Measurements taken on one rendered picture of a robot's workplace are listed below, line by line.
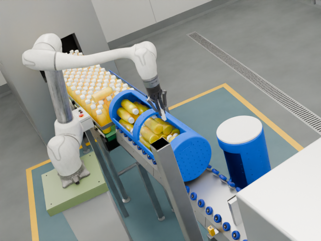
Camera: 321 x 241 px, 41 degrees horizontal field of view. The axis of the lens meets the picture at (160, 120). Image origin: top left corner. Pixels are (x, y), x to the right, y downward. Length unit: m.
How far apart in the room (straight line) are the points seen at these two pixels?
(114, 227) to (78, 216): 0.26
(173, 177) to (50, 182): 1.32
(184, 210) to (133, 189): 2.43
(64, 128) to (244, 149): 1.10
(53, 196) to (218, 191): 0.97
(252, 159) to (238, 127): 0.21
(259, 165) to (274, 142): 1.51
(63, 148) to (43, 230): 1.75
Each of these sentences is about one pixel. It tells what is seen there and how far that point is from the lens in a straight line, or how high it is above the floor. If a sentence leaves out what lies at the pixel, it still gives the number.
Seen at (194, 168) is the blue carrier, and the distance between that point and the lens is 2.49.
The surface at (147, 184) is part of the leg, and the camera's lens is 3.47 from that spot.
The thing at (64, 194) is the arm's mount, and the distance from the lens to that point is 2.65.
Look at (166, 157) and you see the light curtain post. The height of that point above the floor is 1.65.
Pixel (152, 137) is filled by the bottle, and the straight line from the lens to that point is 2.67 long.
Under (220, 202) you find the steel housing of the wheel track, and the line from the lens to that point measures 2.38.
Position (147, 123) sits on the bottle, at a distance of 2.74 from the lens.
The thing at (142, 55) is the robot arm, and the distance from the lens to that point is 2.26.
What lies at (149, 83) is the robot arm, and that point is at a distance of 2.32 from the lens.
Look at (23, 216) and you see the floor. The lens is 4.53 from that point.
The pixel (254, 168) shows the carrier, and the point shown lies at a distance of 2.71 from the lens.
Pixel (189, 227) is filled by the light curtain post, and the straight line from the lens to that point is 1.81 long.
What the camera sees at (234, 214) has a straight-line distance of 2.20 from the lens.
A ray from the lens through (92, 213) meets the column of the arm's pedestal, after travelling 2.78.
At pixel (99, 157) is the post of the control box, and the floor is 0.69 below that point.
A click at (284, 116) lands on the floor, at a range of 4.53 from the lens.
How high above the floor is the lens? 2.58
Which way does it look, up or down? 31 degrees down
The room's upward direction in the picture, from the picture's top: 19 degrees counter-clockwise
